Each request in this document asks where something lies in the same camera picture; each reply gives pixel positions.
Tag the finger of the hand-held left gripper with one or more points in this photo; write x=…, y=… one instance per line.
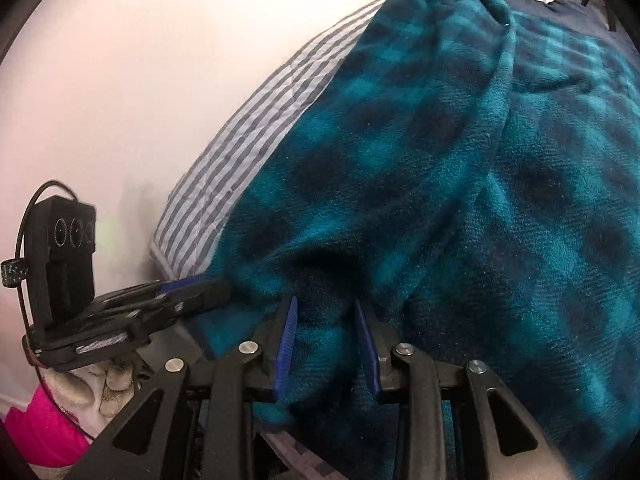
x=195, y=302
x=170, y=287

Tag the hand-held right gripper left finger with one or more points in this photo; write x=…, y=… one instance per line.
x=286, y=347

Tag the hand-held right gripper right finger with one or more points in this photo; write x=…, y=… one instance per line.
x=367, y=355

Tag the teal plaid fleece jacket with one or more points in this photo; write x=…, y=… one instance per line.
x=450, y=185

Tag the white fluffy cloth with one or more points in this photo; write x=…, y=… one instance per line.
x=115, y=377

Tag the pink cloth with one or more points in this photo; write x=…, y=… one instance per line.
x=42, y=425

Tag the striped quilted bed cover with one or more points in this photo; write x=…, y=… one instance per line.
x=250, y=160

